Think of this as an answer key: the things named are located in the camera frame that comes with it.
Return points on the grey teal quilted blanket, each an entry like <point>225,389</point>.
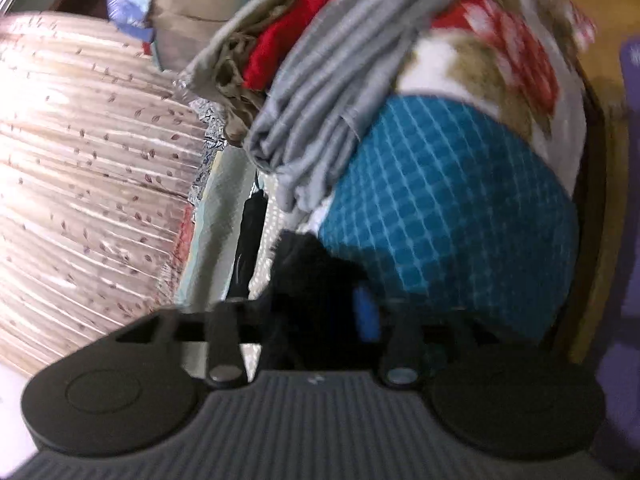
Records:
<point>207,274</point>

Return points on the beige leaf print curtain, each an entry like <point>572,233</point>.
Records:
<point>97,161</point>

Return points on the olive crumpled garment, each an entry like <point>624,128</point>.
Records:
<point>215,73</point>

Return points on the beige chevron bed sheet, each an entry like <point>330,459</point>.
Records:
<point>267,236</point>

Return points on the white red floral blanket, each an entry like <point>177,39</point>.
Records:
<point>516,61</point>

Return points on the red cloth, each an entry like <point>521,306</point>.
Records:
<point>276,41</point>

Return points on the blue checkered cloth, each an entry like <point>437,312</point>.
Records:
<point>446,208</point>

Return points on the grey folded garment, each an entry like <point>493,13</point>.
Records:
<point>328,90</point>

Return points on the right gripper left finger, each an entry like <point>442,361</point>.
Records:
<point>227,345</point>

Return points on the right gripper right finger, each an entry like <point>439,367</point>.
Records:
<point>394,337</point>

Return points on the red floral quilt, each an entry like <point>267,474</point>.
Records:
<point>212,116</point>

